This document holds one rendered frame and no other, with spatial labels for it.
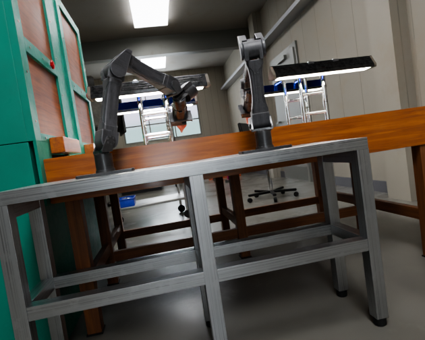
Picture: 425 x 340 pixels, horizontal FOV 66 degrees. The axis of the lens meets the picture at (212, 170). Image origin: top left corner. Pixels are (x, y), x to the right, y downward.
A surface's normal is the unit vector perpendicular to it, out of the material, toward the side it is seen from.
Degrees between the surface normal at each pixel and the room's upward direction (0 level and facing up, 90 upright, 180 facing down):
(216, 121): 90
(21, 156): 90
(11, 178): 90
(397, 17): 90
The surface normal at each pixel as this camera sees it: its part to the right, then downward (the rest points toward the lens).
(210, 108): 0.15, 0.04
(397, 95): -0.98, 0.15
